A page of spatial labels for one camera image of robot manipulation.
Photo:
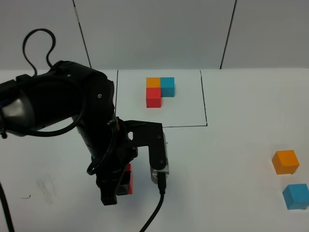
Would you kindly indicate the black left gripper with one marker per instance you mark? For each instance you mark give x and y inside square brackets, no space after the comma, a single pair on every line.
[110,166]

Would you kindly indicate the template orange cube block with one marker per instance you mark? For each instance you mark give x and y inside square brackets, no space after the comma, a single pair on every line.
[153,82]

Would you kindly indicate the template red cube block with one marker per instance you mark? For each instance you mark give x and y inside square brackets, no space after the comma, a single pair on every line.
[153,97]

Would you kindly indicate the template blue cube block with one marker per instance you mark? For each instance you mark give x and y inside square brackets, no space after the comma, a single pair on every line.
[167,85]

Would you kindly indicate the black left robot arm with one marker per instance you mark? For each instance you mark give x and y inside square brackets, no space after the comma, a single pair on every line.
[70,96]

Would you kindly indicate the loose blue cube block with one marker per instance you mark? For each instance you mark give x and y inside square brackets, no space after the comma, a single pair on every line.
[296,196]

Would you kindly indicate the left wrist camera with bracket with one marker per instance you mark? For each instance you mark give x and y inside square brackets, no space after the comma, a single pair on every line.
[151,135]

